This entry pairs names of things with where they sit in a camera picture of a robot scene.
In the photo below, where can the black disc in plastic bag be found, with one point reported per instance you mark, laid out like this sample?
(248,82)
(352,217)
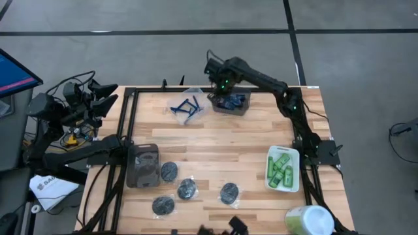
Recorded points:
(187,189)
(229,193)
(163,205)
(169,171)

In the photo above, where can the green travel bottle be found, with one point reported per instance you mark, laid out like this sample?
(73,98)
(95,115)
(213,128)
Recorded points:
(282,160)
(270,166)
(288,176)
(277,179)

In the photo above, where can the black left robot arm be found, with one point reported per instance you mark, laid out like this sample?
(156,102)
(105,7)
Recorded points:
(81,151)

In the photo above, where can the grey plastic bin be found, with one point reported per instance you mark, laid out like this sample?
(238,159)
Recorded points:
(243,111)

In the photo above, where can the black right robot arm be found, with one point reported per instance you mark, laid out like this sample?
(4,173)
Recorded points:
(261,80)

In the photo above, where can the dark translucent plastic bin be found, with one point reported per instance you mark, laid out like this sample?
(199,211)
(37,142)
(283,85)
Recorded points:
(143,178)

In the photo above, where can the navy blue toiletry tube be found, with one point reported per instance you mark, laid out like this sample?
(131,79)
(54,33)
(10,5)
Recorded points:
(241,97)
(223,105)

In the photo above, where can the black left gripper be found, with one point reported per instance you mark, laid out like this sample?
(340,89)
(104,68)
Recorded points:
(83,112)

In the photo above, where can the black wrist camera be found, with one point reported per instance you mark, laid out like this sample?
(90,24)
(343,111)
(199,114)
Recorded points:
(72,93)
(213,67)

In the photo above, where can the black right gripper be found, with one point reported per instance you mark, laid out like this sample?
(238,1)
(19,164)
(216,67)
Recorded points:
(223,83)

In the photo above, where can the white printed bag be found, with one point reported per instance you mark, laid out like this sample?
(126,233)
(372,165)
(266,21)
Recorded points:
(52,191)

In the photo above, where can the monitor with blue screen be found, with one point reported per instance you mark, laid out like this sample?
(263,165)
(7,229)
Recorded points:
(16,75)

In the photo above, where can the white lidded wipes canister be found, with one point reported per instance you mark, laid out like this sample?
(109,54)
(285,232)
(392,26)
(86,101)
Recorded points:
(310,222)

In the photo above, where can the clear plastic bin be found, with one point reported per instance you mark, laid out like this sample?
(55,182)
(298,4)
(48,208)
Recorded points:
(202,114)

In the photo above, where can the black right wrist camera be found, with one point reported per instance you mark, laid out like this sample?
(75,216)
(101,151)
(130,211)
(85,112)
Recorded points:
(213,67)

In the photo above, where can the white plastic bin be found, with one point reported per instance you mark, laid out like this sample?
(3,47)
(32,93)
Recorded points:
(295,156)

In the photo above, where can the black rounded device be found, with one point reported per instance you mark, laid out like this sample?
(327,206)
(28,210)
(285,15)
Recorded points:
(8,223)

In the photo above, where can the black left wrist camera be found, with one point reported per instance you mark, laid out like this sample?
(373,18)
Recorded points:
(72,93)

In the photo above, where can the navy tube with pink lettering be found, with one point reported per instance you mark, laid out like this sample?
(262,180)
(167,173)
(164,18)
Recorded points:
(235,103)

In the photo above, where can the white tape roll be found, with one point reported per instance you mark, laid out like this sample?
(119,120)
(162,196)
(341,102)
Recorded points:
(36,209)

